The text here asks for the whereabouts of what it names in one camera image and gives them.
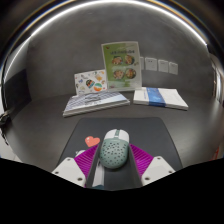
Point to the green and white computer mouse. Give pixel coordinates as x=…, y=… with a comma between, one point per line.
x=114, y=151

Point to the white book with blue band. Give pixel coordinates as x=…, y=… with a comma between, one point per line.
x=166, y=98

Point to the green menu sign stand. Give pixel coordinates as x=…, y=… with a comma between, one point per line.
x=121, y=66

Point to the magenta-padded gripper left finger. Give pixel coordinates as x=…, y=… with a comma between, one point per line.
x=68, y=170

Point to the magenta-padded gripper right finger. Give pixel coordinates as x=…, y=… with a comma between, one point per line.
x=158, y=170

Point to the curved white light strip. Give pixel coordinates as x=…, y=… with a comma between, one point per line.
x=126, y=2

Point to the white card with colourful stickers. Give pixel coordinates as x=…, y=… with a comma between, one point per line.
x=90, y=82

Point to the striped grey book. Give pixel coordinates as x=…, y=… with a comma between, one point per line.
x=95, y=101

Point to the white wall socket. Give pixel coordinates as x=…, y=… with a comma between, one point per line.
x=150, y=64
x=163, y=65
x=142, y=63
x=173, y=68

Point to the black mouse pad with cartoon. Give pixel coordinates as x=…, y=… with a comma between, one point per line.
x=143, y=130

